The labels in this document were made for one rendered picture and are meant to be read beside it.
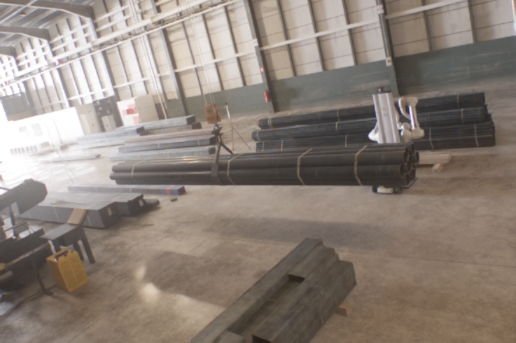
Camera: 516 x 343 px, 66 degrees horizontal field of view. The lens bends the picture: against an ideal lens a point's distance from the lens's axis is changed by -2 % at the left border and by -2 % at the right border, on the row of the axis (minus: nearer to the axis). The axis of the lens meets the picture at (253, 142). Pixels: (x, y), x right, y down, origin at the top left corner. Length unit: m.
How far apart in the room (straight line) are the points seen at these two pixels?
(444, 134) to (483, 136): 0.76
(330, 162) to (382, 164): 0.68
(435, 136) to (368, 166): 4.53
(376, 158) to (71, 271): 5.12
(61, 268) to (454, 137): 7.89
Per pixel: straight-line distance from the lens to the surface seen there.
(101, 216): 9.79
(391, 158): 5.06
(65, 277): 7.46
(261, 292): 4.65
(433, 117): 9.62
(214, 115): 6.52
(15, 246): 9.20
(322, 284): 4.53
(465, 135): 9.43
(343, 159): 5.30
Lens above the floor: 2.96
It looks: 12 degrees down
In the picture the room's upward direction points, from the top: 14 degrees counter-clockwise
